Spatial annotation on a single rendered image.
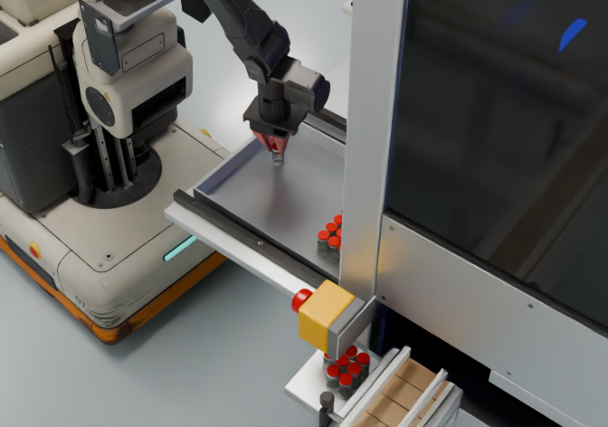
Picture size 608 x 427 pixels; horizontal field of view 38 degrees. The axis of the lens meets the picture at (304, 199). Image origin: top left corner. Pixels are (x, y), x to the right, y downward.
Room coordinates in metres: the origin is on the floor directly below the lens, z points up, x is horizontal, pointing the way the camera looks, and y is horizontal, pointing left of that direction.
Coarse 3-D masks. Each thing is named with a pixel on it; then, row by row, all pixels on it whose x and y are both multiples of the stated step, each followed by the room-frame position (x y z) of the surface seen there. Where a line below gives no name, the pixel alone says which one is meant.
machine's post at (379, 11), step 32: (384, 0) 0.78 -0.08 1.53; (352, 32) 0.81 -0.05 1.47; (384, 32) 0.78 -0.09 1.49; (352, 64) 0.80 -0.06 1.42; (384, 64) 0.78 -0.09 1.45; (352, 96) 0.80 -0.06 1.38; (384, 96) 0.78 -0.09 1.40; (352, 128) 0.80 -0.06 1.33; (384, 128) 0.77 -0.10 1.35; (352, 160) 0.80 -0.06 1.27; (384, 160) 0.77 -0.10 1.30; (352, 192) 0.80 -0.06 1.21; (384, 192) 0.77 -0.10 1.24; (352, 224) 0.80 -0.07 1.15; (352, 256) 0.79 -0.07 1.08; (352, 288) 0.79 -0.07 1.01
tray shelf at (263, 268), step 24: (336, 72) 1.46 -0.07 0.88; (336, 96) 1.38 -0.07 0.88; (192, 192) 1.11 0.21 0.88; (168, 216) 1.06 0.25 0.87; (192, 216) 1.05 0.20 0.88; (216, 240) 0.99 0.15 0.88; (240, 264) 0.95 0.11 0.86; (264, 264) 0.94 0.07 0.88; (288, 288) 0.89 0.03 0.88; (312, 288) 0.89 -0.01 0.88
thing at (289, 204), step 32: (256, 160) 1.19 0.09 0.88; (288, 160) 1.19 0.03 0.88; (320, 160) 1.19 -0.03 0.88; (224, 192) 1.11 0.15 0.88; (256, 192) 1.11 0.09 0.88; (288, 192) 1.11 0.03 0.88; (320, 192) 1.11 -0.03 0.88; (256, 224) 1.03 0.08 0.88; (288, 224) 1.03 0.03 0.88; (320, 224) 1.03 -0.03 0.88; (320, 256) 0.96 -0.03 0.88
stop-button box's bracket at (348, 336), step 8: (368, 304) 0.75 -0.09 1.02; (360, 312) 0.74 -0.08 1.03; (368, 312) 0.75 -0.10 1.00; (352, 320) 0.72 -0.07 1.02; (360, 320) 0.74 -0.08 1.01; (368, 320) 0.76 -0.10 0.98; (352, 328) 0.72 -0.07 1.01; (360, 328) 0.74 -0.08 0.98; (344, 336) 0.70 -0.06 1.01; (352, 336) 0.72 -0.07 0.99; (344, 344) 0.71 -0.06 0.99; (344, 352) 0.71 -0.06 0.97
